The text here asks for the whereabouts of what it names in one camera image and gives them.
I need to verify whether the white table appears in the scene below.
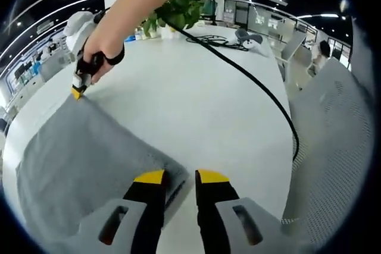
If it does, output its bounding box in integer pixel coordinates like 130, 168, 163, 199
1, 23, 298, 254

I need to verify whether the black wrist strap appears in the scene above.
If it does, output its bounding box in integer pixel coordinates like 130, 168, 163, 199
100, 42, 126, 66

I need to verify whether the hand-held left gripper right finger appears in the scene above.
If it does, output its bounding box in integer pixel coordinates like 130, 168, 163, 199
195, 169, 301, 254

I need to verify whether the ceiling air conditioner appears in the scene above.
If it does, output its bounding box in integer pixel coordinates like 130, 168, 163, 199
36, 21, 55, 33

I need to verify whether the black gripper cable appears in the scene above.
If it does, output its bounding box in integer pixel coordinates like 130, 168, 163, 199
93, 7, 300, 164

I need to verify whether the white controller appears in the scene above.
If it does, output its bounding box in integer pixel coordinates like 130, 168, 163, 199
242, 38, 265, 52

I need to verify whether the grey round device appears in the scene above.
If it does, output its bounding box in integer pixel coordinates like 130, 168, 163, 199
234, 27, 264, 42

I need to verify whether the person's right hand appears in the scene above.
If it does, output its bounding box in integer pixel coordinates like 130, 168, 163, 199
82, 27, 126, 86

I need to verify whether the grey towel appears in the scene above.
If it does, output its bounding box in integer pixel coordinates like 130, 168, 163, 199
14, 95, 192, 239

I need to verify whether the potted green plant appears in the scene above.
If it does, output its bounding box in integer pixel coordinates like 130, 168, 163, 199
140, 0, 207, 40

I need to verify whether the grey mesh chair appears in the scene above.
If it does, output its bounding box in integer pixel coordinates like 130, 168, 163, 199
280, 57, 376, 254

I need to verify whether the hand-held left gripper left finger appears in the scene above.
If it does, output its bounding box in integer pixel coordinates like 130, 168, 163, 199
64, 169, 167, 254

